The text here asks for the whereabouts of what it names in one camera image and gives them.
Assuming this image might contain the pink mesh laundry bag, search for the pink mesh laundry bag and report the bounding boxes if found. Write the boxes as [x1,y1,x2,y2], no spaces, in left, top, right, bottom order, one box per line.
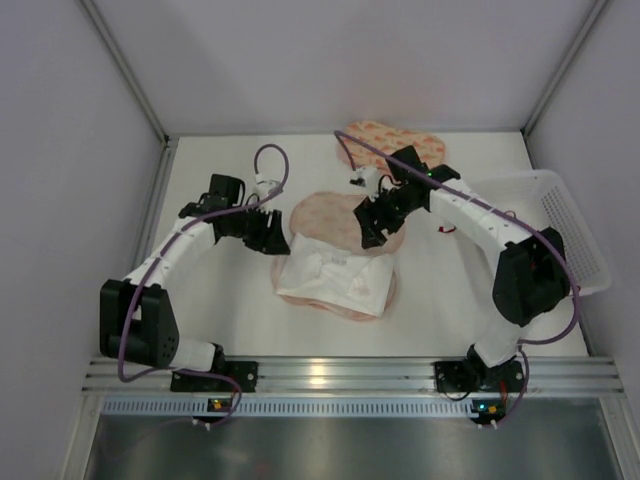
[271,191,406,321]

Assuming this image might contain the white bra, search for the white bra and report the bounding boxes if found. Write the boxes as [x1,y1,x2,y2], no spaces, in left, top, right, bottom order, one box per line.
[275,234,394,317]

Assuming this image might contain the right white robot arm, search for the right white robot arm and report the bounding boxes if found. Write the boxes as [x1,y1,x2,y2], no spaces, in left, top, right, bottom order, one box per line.
[350,146,576,368]

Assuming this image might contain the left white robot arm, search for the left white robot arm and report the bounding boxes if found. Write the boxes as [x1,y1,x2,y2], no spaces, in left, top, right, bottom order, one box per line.
[99,174,290,372]

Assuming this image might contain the stacked pink laundry bags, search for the stacked pink laundry bags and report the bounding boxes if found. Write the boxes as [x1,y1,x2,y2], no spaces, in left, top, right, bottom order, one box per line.
[343,120,446,174]

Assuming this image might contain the white plastic basket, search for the white plastic basket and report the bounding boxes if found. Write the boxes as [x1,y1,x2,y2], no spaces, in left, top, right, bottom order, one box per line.
[469,170,611,296]

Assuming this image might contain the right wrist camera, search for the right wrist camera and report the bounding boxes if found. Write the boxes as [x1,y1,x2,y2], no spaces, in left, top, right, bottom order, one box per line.
[349,166,381,196]

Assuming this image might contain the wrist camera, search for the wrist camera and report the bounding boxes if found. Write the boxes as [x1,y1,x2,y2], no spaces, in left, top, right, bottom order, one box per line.
[252,173,282,210]
[349,166,381,196]

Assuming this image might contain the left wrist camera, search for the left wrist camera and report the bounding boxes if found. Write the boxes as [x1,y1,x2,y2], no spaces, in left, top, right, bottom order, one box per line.
[252,173,282,210]

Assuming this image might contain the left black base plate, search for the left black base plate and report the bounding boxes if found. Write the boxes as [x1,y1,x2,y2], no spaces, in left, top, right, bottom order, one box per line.
[169,360,259,393]

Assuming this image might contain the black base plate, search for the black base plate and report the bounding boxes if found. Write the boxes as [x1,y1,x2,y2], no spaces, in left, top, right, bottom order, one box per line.
[169,360,259,393]
[434,358,525,394]

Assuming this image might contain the aluminium mounting rail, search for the aluminium mounting rail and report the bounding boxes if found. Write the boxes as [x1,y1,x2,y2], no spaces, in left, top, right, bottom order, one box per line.
[81,357,624,398]

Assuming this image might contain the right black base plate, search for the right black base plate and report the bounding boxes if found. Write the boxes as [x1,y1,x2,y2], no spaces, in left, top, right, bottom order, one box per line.
[434,358,525,394]

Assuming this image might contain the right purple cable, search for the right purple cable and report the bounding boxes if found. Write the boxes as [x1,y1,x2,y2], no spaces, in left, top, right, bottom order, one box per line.
[333,129,584,426]

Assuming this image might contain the perforated cable duct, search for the perforated cable duct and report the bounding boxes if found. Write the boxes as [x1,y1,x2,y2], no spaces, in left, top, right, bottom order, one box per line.
[102,397,504,418]

